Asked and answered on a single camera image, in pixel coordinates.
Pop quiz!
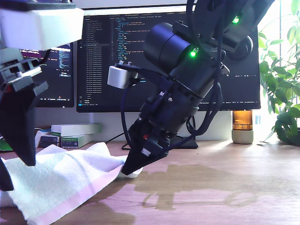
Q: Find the green and white box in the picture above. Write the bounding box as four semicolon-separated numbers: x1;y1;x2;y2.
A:
60;134;94;149

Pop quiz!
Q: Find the green snack bag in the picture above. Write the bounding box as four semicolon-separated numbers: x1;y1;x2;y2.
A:
0;138;14;152

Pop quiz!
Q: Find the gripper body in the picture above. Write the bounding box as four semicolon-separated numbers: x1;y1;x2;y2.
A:
0;48;49;96
131;77;203;157

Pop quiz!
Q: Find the black monitor with terminal windows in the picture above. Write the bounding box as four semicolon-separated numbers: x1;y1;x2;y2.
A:
20;42;75;108

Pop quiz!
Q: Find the green potted leafy plant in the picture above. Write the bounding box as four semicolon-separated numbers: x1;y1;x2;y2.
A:
257;0;300;147

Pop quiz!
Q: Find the long white flat box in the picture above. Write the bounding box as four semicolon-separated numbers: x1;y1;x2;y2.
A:
51;123;103;137

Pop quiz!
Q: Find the white pastel striped tea towel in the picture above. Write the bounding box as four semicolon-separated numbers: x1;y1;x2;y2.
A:
0;142;143;225

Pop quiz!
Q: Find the black Huawei monitor on stand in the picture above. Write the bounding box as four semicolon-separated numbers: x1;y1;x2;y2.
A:
76;8;261;150

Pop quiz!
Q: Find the amber glass jar grey base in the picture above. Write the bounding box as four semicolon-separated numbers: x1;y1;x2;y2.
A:
231;110;254;145

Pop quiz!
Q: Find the black cable with plug end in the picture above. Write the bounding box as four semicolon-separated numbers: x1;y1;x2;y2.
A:
105;132;131;150

